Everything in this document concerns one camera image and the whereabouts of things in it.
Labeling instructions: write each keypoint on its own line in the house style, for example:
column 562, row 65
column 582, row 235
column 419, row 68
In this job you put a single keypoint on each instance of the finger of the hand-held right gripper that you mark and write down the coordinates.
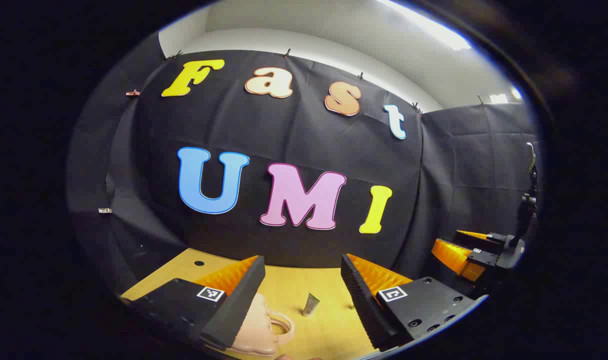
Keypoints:
column 456, row 257
column 484, row 236

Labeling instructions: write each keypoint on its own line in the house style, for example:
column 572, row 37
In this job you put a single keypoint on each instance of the pink plastic clip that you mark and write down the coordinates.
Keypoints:
column 132, row 92

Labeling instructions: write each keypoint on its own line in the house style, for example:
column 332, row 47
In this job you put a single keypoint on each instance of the beige plastic clip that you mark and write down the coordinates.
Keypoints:
column 104, row 210

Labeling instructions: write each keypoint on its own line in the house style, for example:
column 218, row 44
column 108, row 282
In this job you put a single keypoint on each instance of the long ceiling light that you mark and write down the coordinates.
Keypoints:
column 429, row 27

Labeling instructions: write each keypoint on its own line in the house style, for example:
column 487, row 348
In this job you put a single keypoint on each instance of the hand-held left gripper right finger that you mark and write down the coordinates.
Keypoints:
column 359, row 300

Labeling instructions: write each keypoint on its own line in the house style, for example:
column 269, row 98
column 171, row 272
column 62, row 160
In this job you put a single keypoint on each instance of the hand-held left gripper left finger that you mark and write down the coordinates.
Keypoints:
column 239, row 305

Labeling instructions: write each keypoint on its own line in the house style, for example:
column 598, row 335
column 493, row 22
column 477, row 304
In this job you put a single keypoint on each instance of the small ceiling light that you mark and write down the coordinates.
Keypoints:
column 501, row 97

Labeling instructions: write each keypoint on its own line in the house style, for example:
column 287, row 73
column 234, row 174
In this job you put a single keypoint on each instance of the green and white tube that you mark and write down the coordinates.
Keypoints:
column 311, row 305

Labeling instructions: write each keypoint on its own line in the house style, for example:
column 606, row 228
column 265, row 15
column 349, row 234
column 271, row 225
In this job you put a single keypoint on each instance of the pink suitcase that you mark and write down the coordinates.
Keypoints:
column 256, row 325

